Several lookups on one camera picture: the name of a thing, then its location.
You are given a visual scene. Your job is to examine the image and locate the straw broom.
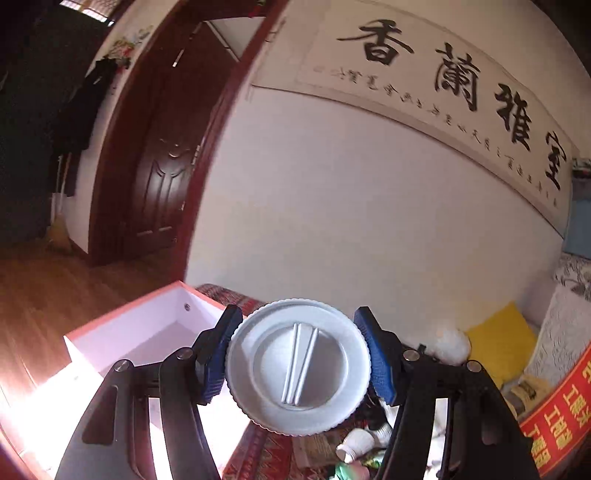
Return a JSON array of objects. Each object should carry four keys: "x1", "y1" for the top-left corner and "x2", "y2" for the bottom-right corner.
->
[{"x1": 46, "y1": 157, "x2": 75, "y2": 252}]

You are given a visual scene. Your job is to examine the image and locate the dark red door frame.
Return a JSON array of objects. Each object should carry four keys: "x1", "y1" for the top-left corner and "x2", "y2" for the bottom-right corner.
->
[{"x1": 88, "y1": 0, "x2": 287, "y2": 282}]

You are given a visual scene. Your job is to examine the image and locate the yellow pillow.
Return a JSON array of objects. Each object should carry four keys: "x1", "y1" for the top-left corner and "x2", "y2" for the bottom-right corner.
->
[{"x1": 466, "y1": 302, "x2": 539, "y2": 388}]

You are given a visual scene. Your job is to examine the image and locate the printed paper bag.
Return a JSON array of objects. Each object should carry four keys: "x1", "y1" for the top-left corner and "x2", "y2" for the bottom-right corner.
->
[{"x1": 503, "y1": 376, "x2": 550, "y2": 416}]

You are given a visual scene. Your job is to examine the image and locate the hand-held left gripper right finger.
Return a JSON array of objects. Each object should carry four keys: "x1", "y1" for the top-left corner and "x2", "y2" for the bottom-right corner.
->
[{"x1": 353, "y1": 305, "x2": 541, "y2": 480}]

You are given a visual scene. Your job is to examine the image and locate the dark wooden door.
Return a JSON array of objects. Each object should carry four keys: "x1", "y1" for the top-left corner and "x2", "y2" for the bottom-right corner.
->
[{"x1": 122, "y1": 28, "x2": 232, "y2": 259}]

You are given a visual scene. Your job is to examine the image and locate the red patterned blanket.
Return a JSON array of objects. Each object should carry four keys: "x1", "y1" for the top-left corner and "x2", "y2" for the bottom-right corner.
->
[{"x1": 194, "y1": 284, "x2": 402, "y2": 480}]

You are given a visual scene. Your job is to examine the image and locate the pink storage box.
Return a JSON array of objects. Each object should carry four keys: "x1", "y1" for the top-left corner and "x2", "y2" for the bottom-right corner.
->
[{"x1": 63, "y1": 281, "x2": 244, "y2": 480}]

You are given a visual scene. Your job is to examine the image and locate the white patterned blanket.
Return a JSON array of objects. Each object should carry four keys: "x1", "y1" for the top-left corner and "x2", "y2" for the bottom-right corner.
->
[{"x1": 526, "y1": 256, "x2": 591, "y2": 393}]

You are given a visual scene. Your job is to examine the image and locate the floral wall sticker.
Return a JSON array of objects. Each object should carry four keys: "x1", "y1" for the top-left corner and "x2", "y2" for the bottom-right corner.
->
[{"x1": 108, "y1": 28, "x2": 153, "y2": 70}]

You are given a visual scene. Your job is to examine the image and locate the white round plastic lid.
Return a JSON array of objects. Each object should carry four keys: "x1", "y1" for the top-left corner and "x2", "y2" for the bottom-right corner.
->
[{"x1": 225, "y1": 299, "x2": 371, "y2": 437}]

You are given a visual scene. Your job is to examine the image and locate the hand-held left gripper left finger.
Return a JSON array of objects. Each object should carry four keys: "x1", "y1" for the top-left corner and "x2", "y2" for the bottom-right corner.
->
[{"x1": 55, "y1": 305, "x2": 244, "y2": 480}]

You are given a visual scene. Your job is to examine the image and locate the small white fluffy ball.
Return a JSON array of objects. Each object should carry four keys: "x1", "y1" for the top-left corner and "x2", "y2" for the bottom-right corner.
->
[{"x1": 427, "y1": 325, "x2": 472, "y2": 365}]

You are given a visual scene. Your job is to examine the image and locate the blue cloth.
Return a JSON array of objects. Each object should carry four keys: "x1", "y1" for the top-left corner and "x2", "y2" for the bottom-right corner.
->
[{"x1": 561, "y1": 185, "x2": 591, "y2": 259}]

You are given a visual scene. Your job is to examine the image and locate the newspaper sheet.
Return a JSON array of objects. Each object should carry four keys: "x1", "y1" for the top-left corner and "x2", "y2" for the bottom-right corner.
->
[{"x1": 293, "y1": 431, "x2": 352, "y2": 472}]

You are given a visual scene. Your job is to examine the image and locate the calligraphy wall scroll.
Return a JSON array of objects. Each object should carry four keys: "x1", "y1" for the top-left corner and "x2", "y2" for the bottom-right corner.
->
[{"x1": 250, "y1": 0, "x2": 580, "y2": 238}]

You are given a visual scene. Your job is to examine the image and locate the red banner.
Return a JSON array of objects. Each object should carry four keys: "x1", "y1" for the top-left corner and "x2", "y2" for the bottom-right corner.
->
[{"x1": 519, "y1": 344, "x2": 591, "y2": 478}]

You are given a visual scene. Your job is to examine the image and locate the mint green plastic item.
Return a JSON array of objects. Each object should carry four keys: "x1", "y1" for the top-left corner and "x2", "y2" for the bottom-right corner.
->
[{"x1": 335, "y1": 462, "x2": 370, "y2": 480}]

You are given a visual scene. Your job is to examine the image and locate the dark hanging coat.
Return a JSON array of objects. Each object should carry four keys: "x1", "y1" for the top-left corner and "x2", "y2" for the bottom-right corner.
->
[{"x1": 51, "y1": 58, "x2": 118, "y2": 158}]

